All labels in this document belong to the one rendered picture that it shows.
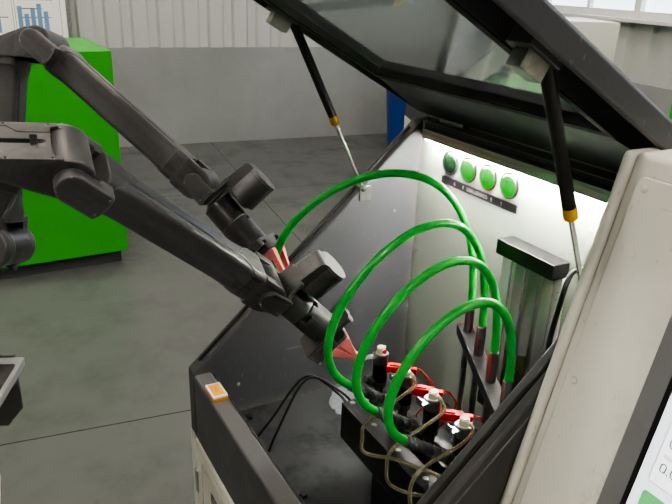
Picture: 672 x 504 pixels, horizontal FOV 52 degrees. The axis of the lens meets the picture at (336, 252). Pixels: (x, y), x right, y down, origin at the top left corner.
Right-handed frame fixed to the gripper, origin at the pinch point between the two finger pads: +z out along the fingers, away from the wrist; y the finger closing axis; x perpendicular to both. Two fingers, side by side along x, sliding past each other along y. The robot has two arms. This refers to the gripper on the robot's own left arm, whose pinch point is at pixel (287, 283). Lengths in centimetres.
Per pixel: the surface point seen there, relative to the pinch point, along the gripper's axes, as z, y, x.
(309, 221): -42, 385, 85
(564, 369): 34, -28, -30
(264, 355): 7.3, 21.2, 22.2
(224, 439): 13.9, -1.8, 29.4
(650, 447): 43, -39, -33
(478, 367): 33.6, 1.2, -15.9
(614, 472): 44, -37, -27
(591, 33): -3, 282, -127
